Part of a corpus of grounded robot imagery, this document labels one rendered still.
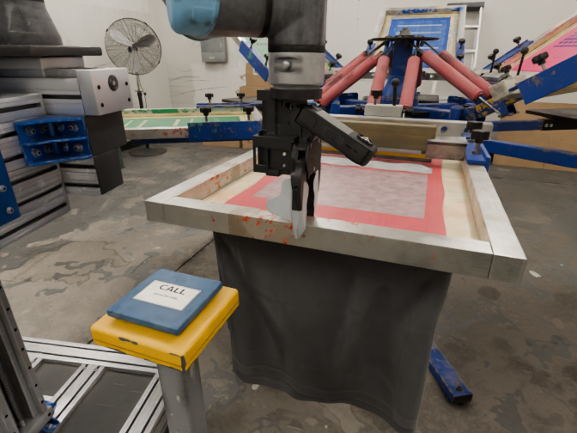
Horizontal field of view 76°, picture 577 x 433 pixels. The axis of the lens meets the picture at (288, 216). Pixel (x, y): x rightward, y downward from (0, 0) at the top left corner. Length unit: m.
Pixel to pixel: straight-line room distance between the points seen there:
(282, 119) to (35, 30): 0.62
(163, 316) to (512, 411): 1.53
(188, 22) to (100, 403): 1.24
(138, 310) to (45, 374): 1.20
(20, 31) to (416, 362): 1.02
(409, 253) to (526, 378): 1.47
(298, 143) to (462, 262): 0.27
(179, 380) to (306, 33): 0.46
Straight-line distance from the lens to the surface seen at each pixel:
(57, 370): 1.65
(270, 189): 0.82
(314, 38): 0.50
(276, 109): 0.53
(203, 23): 0.47
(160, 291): 0.50
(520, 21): 5.28
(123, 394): 1.47
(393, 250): 0.54
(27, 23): 1.00
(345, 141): 0.50
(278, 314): 0.79
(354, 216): 0.69
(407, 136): 1.08
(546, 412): 1.86
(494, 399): 1.82
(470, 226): 0.71
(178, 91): 6.46
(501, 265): 0.55
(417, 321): 0.72
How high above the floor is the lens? 1.24
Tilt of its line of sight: 24 degrees down
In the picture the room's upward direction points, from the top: straight up
